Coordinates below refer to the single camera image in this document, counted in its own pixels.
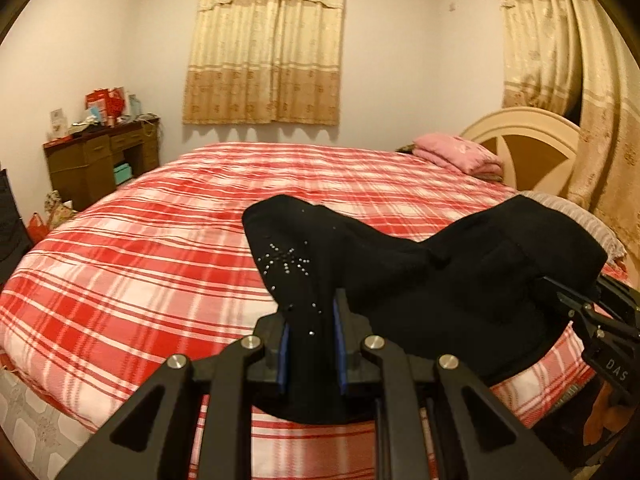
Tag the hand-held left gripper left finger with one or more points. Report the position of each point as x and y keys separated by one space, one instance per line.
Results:
x=284 y=360

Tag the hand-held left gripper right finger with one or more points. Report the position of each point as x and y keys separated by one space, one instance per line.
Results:
x=342 y=355

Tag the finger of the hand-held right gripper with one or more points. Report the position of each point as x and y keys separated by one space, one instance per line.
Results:
x=565 y=297
x=620 y=295

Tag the black pants with rhinestones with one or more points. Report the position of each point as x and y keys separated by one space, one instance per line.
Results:
x=450 y=285

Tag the person's right hand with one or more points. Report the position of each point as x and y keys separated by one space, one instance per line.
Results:
x=602 y=415

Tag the grey striped pillow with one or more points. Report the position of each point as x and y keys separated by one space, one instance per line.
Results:
x=595 y=225

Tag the cream wooden headboard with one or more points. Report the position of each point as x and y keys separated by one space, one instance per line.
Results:
x=530 y=145

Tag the red plaid bed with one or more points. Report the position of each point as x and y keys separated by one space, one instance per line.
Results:
x=150 y=260

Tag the pink folded blanket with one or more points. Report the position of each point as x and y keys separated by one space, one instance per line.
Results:
x=457 y=152

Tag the large beige patterned curtain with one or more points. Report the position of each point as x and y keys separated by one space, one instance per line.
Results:
x=565 y=60

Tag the teal box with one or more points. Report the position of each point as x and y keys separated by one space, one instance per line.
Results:
x=123 y=173

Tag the floral bag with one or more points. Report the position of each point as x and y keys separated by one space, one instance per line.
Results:
x=59 y=210

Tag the brown wooden desk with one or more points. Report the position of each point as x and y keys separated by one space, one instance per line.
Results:
x=90 y=160

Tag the red shopping bag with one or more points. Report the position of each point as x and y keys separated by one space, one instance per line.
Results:
x=38 y=229

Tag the pale blue box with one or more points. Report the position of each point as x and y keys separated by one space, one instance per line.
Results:
x=135 y=105

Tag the black suitcase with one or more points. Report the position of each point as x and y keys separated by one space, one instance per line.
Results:
x=12 y=230

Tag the red gift bag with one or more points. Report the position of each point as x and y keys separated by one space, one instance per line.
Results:
x=95 y=99
x=115 y=104

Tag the beige patterned window curtain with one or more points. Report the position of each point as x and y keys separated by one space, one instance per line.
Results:
x=265 y=50

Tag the white card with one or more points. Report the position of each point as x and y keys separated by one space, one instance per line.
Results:
x=58 y=122

